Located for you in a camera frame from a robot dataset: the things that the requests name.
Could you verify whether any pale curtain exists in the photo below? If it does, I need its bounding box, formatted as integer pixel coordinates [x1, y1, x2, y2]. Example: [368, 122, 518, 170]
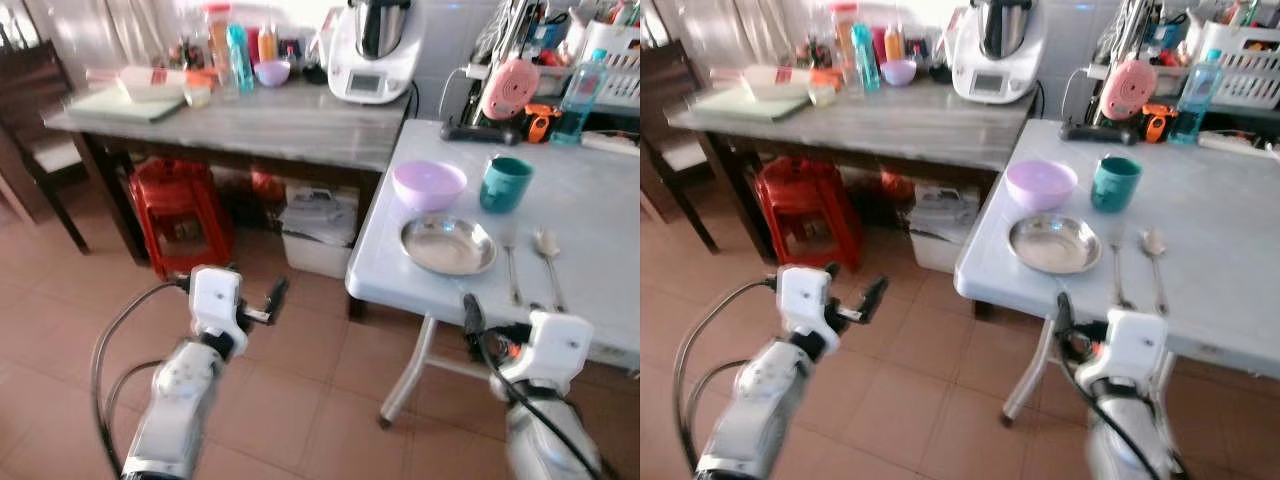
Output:
[24, 0, 203, 63]
[654, 0, 833, 63]

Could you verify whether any teal water bottle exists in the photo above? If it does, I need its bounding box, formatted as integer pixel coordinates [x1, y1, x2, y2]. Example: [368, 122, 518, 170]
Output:
[226, 23, 256, 95]
[851, 23, 882, 95]

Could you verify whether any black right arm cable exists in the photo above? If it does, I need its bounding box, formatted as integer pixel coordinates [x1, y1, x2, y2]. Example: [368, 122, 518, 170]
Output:
[1058, 335, 1191, 480]
[474, 332, 607, 480]

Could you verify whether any clear jar with red lid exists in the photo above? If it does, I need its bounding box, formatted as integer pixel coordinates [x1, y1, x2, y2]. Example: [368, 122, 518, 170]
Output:
[829, 2, 860, 81]
[204, 2, 234, 87]

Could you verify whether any steel spoon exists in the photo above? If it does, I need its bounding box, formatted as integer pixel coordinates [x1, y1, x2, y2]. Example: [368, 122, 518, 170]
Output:
[532, 227, 569, 314]
[1141, 227, 1172, 317]

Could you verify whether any pink round appliance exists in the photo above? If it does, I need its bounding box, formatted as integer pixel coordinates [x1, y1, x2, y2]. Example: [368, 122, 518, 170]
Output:
[479, 56, 542, 123]
[1097, 56, 1160, 123]

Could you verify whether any teal plastic cup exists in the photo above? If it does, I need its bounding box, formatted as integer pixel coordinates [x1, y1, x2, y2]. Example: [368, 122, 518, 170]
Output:
[1089, 154, 1144, 215]
[478, 154, 535, 215]

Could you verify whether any large purple plastic bowl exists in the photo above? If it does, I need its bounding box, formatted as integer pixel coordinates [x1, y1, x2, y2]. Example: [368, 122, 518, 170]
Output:
[391, 160, 469, 214]
[1004, 160, 1080, 214]

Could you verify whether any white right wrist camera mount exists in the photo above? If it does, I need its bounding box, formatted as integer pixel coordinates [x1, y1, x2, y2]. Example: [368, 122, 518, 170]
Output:
[1076, 309, 1171, 393]
[498, 309, 597, 389]

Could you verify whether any pale green cutting board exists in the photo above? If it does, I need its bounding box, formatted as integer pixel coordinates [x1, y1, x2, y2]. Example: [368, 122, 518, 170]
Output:
[66, 86, 188, 125]
[690, 86, 813, 124]

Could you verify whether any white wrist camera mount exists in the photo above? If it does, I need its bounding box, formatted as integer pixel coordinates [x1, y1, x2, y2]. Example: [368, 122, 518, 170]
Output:
[1076, 309, 1171, 393]
[776, 264, 837, 337]
[187, 264, 247, 337]
[498, 309, 597, 389]

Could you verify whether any white rectangular dish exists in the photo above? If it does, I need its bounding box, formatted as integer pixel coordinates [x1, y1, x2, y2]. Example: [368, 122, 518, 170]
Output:
[741, 65, 815, 102]
[116, 65, 191, 104]

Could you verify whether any round steel plate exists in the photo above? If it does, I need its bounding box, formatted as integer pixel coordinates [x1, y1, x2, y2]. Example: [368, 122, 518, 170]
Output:
[399, 213, 499, 278]
[1007, 213, 1104, 277]

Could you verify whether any orange and black tool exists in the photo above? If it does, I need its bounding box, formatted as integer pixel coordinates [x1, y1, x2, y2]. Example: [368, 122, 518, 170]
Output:
[1142, 102, 1180, 145]
[522, 102, 562, 145]

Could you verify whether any white storage box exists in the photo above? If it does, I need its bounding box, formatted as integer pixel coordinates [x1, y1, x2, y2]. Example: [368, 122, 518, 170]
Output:
[279, 184, 360, 280]
[907, 184, 967, 274]

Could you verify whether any steel fork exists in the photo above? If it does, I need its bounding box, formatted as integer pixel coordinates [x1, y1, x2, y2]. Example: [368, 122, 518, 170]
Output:
[499, 224, 525, 307]
[1107, 228, 1135, 310]

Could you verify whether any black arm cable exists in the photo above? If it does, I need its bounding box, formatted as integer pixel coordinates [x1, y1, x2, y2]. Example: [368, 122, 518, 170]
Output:
[89, 280, 193, 463]
[474, 332, 607, 480]
[671, 278, 781, 471]
[1058, 335, 1191, 480]

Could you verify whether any grey marble top table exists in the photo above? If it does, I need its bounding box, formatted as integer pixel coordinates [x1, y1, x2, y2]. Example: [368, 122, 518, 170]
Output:
[43, 78, 418, 266]
[664, 82, 1038, 256]

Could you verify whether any white plastic basket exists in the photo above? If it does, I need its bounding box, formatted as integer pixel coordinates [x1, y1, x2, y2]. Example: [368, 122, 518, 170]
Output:
[1194, 21, 1280, 110]
[574, 21, 641, 110]

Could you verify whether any white kitchen food processor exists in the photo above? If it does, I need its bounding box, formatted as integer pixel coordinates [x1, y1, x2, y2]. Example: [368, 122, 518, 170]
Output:
[949, 0, 1049, 105]
[324, 0, 428, 105]

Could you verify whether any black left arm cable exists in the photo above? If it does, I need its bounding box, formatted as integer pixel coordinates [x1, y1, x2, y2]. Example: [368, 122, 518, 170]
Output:
[671, 278, 781, 471]
[89, 280, 193, 463]

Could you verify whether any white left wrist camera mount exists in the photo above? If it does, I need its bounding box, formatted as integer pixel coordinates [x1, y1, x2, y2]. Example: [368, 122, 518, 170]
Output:
[776, 264, 837, 337]
[187, 264, 247, 337]

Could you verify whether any white folding table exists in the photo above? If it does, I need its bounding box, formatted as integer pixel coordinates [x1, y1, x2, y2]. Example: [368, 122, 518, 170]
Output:
[954, 119, 1280, 429]
[345, 119, 641, 429]

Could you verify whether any dark wooden chair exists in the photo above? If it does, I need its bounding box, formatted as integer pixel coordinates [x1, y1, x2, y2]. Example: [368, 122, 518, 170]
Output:
[0, 38, 93, 253]
[640, 38, 719, 253]

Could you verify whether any red plastic stool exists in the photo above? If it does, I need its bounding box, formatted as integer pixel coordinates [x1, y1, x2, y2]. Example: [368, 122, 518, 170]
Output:
[127, 157, 236, 280]
[752, 156, 864, 273]

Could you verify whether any black power strip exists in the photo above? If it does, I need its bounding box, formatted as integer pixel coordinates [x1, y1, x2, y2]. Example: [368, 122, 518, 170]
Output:
[441, 119, 523, 147]
[1059, 119, 1143, 147]

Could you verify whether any clear blue plastic bottle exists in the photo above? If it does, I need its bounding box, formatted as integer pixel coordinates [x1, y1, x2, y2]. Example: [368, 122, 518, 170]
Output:
[549, 47, 610, 147]
[1169, 47, 1227, 147]

